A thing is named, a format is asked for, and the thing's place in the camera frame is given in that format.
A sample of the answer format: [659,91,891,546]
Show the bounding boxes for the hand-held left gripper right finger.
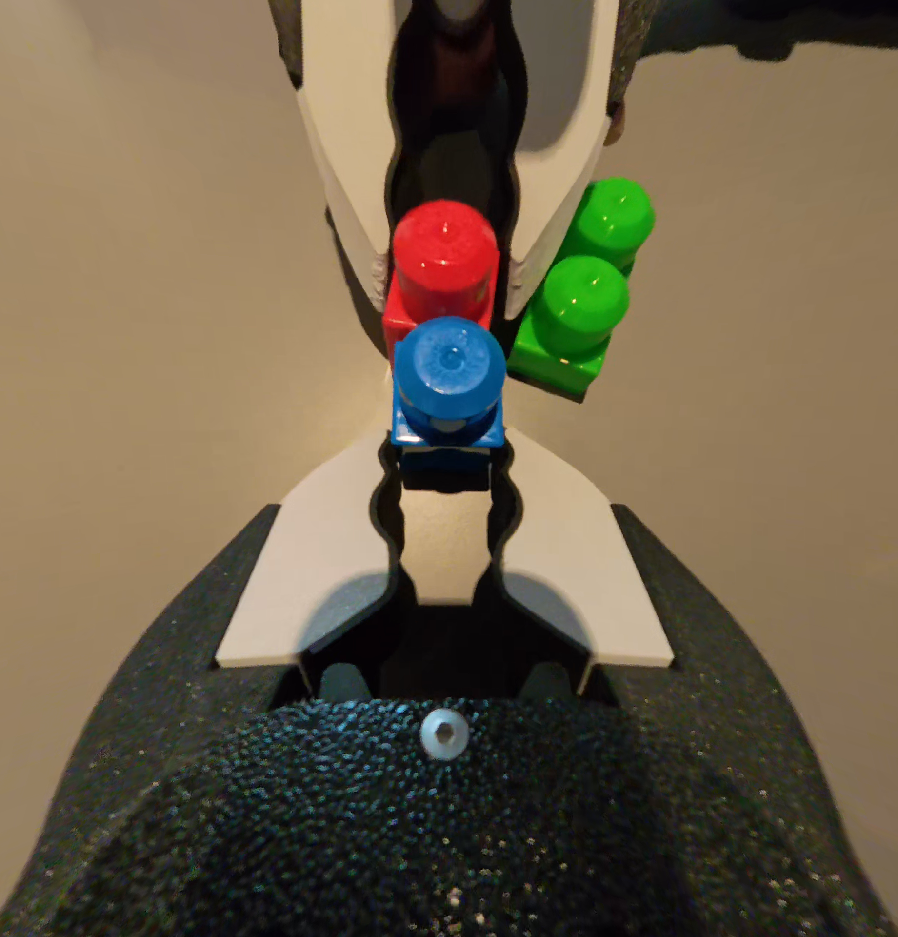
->
[487,428,675,696]

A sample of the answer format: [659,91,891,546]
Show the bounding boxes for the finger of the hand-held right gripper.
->
[496,0,623,321]
[295,0,404,314]

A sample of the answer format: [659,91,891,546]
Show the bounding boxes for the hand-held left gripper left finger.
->
[215,430,407,685]

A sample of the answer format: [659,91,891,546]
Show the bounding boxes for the red single-stud mega block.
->
[381,199,502,360]

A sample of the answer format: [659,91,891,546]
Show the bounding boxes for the blue single-stud mega block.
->
[389,316,510,493]

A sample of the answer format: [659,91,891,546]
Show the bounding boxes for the green two-stud mega block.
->
[506,177,657,404]

